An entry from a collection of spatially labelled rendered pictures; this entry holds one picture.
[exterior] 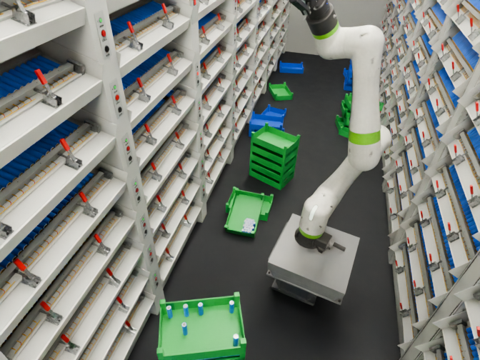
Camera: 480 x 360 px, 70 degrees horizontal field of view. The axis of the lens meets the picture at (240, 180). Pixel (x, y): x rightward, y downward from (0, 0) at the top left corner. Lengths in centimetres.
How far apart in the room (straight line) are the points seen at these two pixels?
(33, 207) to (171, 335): 70
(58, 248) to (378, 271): 179
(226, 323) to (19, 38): 110
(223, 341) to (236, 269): 82
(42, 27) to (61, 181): 39
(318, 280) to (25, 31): 142
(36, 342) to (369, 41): 135
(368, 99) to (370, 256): 129
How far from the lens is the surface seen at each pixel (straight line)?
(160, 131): 156
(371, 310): 215
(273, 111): 368
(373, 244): 245
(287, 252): 176
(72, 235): 117
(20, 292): 109
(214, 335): 139
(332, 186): 174
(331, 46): 131
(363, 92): 131
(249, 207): 238
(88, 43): 109
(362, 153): 139
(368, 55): 127
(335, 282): 171
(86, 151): 114
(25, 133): 91
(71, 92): 105
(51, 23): 96
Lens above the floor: 173
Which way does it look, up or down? 39 degrees down
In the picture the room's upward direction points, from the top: 2 degrees clockwise
